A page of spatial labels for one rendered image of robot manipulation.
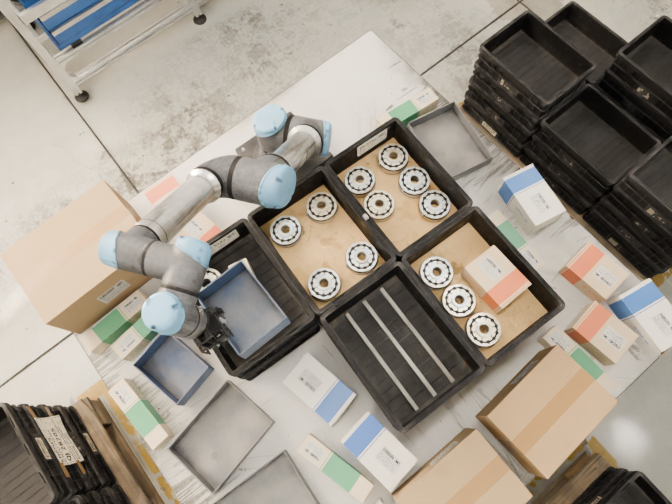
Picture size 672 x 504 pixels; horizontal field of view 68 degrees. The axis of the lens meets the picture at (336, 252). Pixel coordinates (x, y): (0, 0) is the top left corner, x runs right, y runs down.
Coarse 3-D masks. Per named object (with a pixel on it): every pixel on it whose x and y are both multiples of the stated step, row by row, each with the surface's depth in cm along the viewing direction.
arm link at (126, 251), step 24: (216, 168) 126; (192, 192) 117; (216, 192) 126; (144, 216) 108; (168, 216) 108; (192, 216) 116; (120, 240) 99; (144, 240) 99; (168, 240) 108; (120, 264) 99
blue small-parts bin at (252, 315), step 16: (224, 272) 129; (240, 272) 135; (208, 288) 129; (224, 288) 135; (240, 288) 134; (256, 288) 134; (208, 304) 133; (224, 304) 133; (240, 304) 133; (256, 304) 133; (272, 304) 133; (240, 320) 132; (256, 320) 131; (272, 320) 131; (288, 320) 127; (240, 336) 130; (256, 336) 130; (272, 336) 129; (240, 352) 126
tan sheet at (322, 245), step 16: (288, 208) 168; (304, 208) 167; (320, 208) 167; (304, 224) 166; (320, 224) 165; (336, 224) 165; (352, 224) 165; (304, 240) 164; (320, 240) 164; (336, 240) 163; (352, 240) 163; (288, 256) 162; (304, 256) 162; (320, 256) 162; (336, 256) 162; (304, 272) 160; (336, 272) 160; (352, 272) 160; (304, 288) 159; (320, 304) 157
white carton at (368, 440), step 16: (368, 416) 149; (352, 432) 148; (368, 432) 148; (384, 432) 148; (352, 448) 147; (368, 448) 146; (384, 448) 146; (400, 448) 146; (368, 464) 145; (384, 464) 145; (400, 464) 145; (384, 480) 144; (400, 480) 143
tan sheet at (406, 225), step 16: (384, 144) 174; (368, 160) 172; (384, 176) 170; (400, 192) 167; (400, 208) 166; (416, 208) 165; (384, 224) 164; (400, 224) 164; (416, 224) 164; (432, 224) 163; (400, 240) 162
